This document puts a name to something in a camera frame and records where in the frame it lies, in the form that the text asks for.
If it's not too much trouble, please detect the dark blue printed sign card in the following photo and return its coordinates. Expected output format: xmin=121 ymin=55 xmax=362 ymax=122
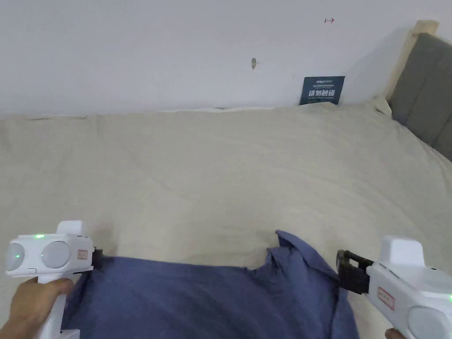
xmin=299 ymin=75 xmax=346 ymax=106

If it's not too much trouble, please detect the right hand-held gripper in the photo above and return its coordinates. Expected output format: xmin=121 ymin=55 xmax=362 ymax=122
xmin=336 ymin=236 xmax=452 ymax=339

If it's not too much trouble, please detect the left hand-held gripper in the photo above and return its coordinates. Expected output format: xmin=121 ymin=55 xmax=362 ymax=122
xmin=5 ymin=220 xmax=104 ymax=339

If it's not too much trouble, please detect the grey padded headboard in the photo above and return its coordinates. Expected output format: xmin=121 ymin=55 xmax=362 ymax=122
xmin=384 ymin=20 xmax=452 ymax=162

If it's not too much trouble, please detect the dark blue shirt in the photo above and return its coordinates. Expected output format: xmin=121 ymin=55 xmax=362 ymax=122
xmin=61 ymin=230 xmax=360 ymax=339

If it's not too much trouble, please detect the bed with beige sheet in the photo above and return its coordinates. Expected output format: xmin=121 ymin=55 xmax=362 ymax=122
xmin=0 ymin=93 xmax=452 ymax=339

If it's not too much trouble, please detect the person's left hand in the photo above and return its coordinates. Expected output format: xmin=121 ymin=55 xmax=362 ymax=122
xmin=7 ymin=278 xmax=75 ymax=339

